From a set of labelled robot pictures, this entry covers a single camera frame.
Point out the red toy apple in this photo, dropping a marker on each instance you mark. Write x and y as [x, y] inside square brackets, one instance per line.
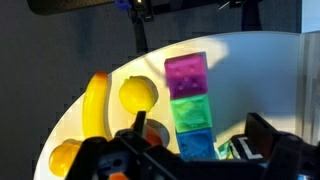
[154, 135]

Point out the blue clamp knob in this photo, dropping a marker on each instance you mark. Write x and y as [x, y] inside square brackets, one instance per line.
[122, 4]

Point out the pink toy block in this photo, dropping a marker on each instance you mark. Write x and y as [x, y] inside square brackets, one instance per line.
[186, 76]

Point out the blue toy block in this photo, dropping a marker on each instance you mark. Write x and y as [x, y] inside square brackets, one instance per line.
[196, 144]

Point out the yellow toy banana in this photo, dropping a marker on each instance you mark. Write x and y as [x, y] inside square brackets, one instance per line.
[95, 106]

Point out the blue white number cube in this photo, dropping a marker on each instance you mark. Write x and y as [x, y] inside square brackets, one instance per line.
[230, 148]

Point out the yellow-orange toy orange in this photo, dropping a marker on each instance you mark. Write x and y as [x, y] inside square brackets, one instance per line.
[61, 160]

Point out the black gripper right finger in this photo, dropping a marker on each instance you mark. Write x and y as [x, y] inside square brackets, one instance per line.
[261, 133]

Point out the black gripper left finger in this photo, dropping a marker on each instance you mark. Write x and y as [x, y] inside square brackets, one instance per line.
[140, 122]

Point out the yellow toy lemon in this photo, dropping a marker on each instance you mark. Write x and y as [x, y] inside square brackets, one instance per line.
[136, 95]

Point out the green toy block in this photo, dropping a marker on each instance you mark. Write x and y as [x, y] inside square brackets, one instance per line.
[191, 113]

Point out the black camera stand pole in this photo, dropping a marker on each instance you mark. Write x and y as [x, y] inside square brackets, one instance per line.
[140, 30]

